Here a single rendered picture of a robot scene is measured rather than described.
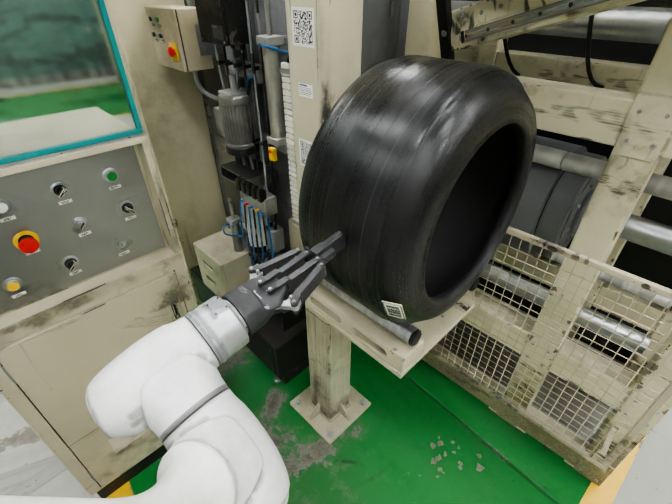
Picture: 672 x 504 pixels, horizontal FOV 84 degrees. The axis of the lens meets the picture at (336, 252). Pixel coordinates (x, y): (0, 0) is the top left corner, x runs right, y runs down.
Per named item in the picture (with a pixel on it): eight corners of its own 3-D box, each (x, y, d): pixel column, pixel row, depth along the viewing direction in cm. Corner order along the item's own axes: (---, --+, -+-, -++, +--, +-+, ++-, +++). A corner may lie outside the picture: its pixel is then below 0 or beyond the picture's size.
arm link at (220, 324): (176, 304, 55) (211, 281, 58) (198, 341, 61) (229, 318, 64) (207, 339, 49) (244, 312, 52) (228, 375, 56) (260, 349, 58)
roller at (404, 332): (311, 271, 107) (323, 263, 109) (313, 282, 110) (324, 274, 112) (411, 339, 87) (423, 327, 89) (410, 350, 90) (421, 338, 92)
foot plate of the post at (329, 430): (289, 403, 174) (289, 398, 172) (331, 369, 190) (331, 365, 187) (329, 445, 159) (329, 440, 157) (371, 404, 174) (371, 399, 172)
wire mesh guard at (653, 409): (388, 325, 174) (404, 187, 133) (390, 323, 175) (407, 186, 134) (604, 471, 122) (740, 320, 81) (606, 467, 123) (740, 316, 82)
